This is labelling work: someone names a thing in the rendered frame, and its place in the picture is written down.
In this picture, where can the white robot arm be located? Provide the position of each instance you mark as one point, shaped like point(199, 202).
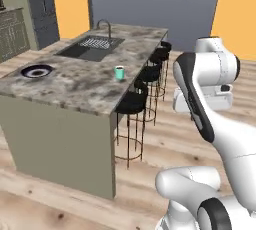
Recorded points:
point(233, 140)

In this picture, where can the marble-top kitchen island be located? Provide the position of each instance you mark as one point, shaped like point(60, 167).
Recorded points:
point(66, 120)

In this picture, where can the grey-green cupboard run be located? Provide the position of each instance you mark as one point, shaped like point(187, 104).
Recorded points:
point(11, 34)

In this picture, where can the teal cup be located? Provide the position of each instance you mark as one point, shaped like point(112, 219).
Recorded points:
point(119, 73)

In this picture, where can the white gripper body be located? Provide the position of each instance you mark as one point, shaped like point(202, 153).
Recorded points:
point(216, 102)

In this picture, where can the dark inset sink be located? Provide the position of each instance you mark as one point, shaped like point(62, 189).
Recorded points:
point(88, 52)

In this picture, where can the black bar stool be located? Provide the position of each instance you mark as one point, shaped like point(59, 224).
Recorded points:
point(131, 102)
point(150, 74)
point(166, 45)
point(161, 55)

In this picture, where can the dark grey fridge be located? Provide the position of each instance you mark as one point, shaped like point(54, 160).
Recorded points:
point(45, 10)

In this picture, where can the dark curved tap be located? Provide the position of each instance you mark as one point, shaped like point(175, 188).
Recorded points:
point(109, 29)

